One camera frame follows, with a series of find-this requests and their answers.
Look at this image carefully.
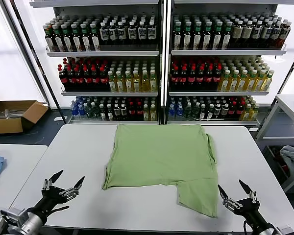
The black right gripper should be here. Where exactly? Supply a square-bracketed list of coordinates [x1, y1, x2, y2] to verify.
[217, 179, 276, 233]

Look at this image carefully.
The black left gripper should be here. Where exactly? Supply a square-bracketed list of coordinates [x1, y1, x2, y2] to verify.
[26, 169, 86, 222]

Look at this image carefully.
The light green t-shirt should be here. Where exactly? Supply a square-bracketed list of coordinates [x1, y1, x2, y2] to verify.
[101, 123, 220, 218]

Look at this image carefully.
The brown cardboard box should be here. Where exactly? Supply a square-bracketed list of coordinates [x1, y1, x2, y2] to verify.
[0, 100, 49, 135]

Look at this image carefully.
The small cola bottle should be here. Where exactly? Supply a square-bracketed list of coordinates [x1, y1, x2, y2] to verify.
[136, 101, 144, 120]
[228, 101, 237, 119]
[236, 101, 245, 119]
[128, 101, 136, 120]

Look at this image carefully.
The grey metal parts bundle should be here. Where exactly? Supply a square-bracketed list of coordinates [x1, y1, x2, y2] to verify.
[0, 109, 23, 120]

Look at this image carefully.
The cola bottle red cap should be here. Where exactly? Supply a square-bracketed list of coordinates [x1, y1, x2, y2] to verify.
[91, 66, 100, 90]
[66, 66, 76, 90]
[187, 66, 196, 90]
[196, 66, 205, 90]
[204, 65, 214, 90]
[212, 65, 222, 90]
[179, 66, 188, 90]
[171, 66, 180, 90]
[74, 66, 85, 90]
[99, 66, 109, 90]
[83, 66, 93, 90]
[58, 64, 69, 90]

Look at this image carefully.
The yellow tea bottle green label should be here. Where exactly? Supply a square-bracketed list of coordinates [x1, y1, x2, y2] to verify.
[116, 70, 125, 93]
[149, 69, 158, 93]
[108, 70, 117, 93]
[236, 70, 248, 92]
[141, 70, 150, 93]
[245, 70, 258, 92]
[227, 70, 240, 92]
[253, 70, 267, 92]
[133, 70, 142, 93]
[124, 70, 133, 93]
[218, 70, 231, 92]
[261, 70, 275, 92]

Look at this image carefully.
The grey metal bottle shelf rack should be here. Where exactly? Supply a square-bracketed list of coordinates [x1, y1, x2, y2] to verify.
[164, 0, 289, 128]
[29, 0, 165, 126]

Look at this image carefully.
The dark tea bottle green cap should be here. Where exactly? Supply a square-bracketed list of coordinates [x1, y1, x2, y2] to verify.
[173, 21, 182, 49]
[212, 21, 223, 49]
[44, 23, 54, 51]
[52, 23, 64, 52]
[193, 21, 202, 49]
[183, 21, 193, 49]
[71, 23, 82, 52]
[221, 21, 232, 49]
[61, 23, 73, 52]
[80, 23, 91, 52]
[202, 21, 213, 49]
[90, 23, 100, 51]

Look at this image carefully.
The dark drink bottle white cap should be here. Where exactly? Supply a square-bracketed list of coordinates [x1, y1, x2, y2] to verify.
[137, 21, 147, 46]
[117, 21, 127, 46]
[108, 21, 118, 46]
[127, 21, 137, 46]
[147, 20, 156, 46]
[99, 21, 109, 46]

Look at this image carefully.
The dark bottle beige label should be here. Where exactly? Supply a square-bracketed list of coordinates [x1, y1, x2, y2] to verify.
[241, 20, 253, 48]
[260, 21, 272, 48]
[269, 21, 282, 48]
[278, 22, 292, 49]
[231, 20, 243, 48]
[251, 20, 263, 48]

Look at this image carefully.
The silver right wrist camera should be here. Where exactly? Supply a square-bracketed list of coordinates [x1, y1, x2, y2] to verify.
[275, 226, 294, 235]

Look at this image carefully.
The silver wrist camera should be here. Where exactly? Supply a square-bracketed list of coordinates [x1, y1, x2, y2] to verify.
[275, 226, 294, 235]
[0, 208, 24, 227]

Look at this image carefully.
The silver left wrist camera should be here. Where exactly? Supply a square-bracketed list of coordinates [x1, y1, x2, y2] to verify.
[0, 208, 24, 227]

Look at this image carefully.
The white metal frame table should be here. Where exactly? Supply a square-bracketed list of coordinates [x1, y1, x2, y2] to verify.
[255, 94, 294, 147]

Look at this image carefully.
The black metal frame pole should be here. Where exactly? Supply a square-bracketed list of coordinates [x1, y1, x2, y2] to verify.
[258, 45, 294, 130]
[9, 0, 68, 124]

